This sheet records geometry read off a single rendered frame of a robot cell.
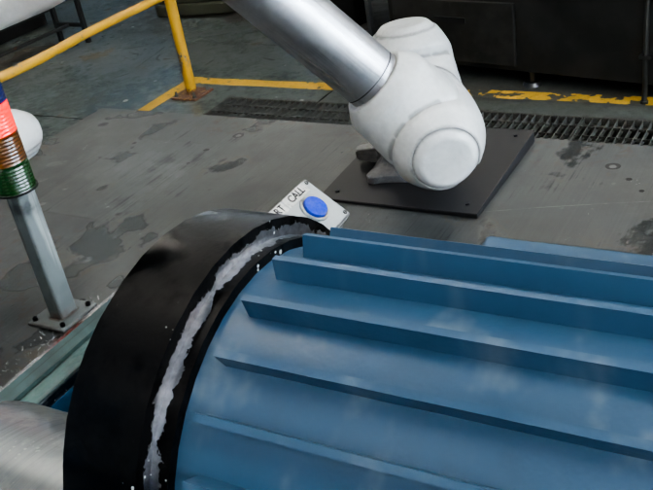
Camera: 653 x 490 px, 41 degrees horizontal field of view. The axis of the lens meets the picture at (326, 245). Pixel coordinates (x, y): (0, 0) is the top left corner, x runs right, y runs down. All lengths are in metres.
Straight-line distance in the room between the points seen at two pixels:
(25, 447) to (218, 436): 0.32
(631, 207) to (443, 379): 1.24
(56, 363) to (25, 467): 0.55
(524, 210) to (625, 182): 0.19
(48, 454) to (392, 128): 0.87
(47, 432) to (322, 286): 0.35
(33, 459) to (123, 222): 1.15
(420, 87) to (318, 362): 1.06
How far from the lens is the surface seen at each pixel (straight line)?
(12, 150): 1.33
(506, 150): 1.68
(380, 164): 1.65
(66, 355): 1.15
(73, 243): 1.69
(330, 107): 4.36
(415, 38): 1.52
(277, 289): 0.33
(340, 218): 1.02
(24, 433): 0.64
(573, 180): 1.60
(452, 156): 1.33
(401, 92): 1.33
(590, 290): 0.31
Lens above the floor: 1.53
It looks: 30 degrees down
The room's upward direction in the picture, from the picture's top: 10 degrees counter-clockwise
